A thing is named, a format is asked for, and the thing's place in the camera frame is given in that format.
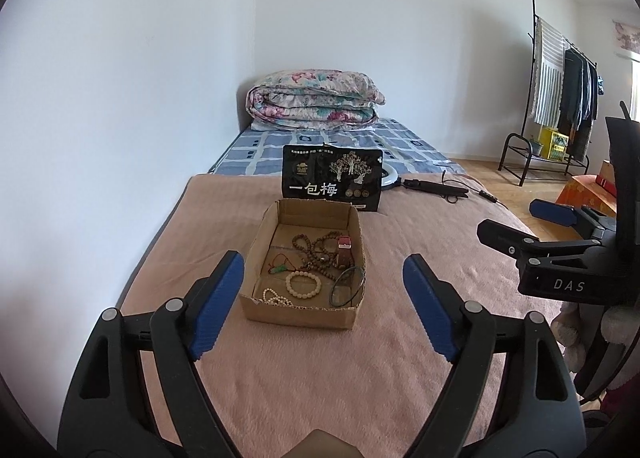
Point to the dark hanging clothes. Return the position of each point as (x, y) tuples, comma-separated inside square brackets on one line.
[(577, 97)]

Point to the pink floral cloth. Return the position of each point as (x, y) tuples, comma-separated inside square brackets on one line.
[(627, 37)]

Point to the pink blanket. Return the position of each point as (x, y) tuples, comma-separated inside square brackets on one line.
[(350, 378)]

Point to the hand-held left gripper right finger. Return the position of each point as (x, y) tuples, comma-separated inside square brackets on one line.
[(430, 303)]

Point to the dark green bangle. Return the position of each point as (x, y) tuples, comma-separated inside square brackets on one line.
[(331, 294)]

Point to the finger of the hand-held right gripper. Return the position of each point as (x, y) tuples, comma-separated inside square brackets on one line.
[(505, 235), (552, 212)]

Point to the orange box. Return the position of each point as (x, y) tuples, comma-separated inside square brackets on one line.
[(582, 195)]

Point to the striped hanging cloth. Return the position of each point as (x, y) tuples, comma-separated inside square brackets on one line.
[(547, 72)]

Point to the folded floral quilt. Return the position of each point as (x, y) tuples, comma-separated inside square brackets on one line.
[(310, 97)]

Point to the black snack bag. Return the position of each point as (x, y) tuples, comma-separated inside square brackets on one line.
[(310, 172)]

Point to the cardboard box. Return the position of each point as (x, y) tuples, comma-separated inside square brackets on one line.
[(300, 315)]

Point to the blue checked bed sheet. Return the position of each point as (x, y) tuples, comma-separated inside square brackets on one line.
[(260, 152)]

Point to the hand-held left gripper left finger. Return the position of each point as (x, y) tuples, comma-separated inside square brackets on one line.
[(220, 303)]

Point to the yellow box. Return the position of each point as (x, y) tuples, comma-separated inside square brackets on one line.
[(554, 142)]

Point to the black clothes rack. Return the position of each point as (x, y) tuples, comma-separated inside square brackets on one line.
[(515, 137)]

